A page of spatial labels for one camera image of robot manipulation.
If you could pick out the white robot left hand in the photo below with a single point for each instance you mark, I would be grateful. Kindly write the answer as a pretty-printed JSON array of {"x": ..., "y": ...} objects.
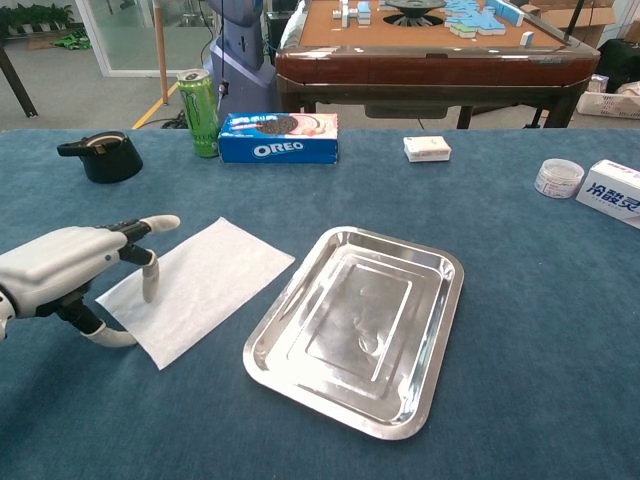
[{"x": 55, "y": 260}]

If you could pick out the white paper sheet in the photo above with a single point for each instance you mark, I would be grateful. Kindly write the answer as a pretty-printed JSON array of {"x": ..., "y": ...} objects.
[{"x": 210, "y": 290}]

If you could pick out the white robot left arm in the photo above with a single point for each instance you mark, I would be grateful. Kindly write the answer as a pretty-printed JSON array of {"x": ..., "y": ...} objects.
[{"x": 3, "y": 320}]

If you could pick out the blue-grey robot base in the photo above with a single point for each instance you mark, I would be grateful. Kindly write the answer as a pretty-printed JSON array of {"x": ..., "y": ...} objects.
[{"x": 240, "y": 45}]

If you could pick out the silver metal tray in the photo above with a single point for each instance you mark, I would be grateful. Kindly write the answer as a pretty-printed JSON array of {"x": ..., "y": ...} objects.
[{"x": 350, "y": 325}]

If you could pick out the black table leg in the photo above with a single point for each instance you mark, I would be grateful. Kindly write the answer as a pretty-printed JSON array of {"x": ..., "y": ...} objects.
[{"x": 20, "y": 90}]

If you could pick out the green drink can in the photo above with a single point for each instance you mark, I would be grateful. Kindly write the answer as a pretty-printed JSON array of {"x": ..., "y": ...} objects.
[{"x": 200, "y": 120}]

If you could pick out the brown wooden pole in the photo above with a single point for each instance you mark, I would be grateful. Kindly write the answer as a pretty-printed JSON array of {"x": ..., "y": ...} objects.
[{"x": 161, "y": 50}]

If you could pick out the white framed glass door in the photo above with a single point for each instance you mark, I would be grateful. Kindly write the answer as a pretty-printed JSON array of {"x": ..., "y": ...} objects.
[{"x": 125, "y": 30}]

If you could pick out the green potted plants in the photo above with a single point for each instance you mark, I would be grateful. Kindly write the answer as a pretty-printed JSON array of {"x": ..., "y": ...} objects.
[{"x": 35, "y": 15}]

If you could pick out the blue Oreo cookie box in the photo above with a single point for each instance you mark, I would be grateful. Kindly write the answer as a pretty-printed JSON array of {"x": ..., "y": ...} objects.
[{"x": 280, "y": 150}]

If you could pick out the white blue mahjong tile cluster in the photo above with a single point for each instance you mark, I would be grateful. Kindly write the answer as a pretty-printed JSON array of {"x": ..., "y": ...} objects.
[{"x": 352, "y": 12}]

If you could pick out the small white tissue pack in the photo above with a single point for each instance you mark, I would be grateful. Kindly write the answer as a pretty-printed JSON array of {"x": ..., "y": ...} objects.
[{"x": 427, "y": 149}]

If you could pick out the brown mahjong table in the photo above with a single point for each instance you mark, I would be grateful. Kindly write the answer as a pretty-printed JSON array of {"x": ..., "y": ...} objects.
[{"x": 425, "y": 67}]

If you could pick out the black round mahjong hub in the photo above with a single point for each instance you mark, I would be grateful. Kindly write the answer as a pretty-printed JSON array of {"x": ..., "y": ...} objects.
[{"x": 415, "y": 7}]

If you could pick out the blue table cloth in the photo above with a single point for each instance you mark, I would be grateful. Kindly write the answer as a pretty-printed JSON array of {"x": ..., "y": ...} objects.
[{"x": 525, "y": 325}]

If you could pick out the blue mahjong tile pile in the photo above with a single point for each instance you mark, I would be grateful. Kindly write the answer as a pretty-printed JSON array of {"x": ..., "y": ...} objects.
[{"x": 475, "y": 20}]

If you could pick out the round clear plastic jar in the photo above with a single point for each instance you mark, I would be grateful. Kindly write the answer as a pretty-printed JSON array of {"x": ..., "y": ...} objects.
[{"x": 557, "y": 180}]

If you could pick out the single white mahjong tile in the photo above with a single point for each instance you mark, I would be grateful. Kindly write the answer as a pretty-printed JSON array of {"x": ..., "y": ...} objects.
[{"x": 526, "y": 38}]

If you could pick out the white toothpaste box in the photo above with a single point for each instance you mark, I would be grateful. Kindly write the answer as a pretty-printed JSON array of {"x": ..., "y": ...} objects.
[{"x": 610, "y": 192}]

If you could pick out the white plastic basket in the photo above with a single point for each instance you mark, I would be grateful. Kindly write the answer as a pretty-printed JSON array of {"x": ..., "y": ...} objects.
[{"x": 605, "y": 102}]

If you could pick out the brown cardboard boxes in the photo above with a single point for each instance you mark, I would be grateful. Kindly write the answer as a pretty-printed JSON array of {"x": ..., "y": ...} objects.
[{"x": 595, "y": 20}]

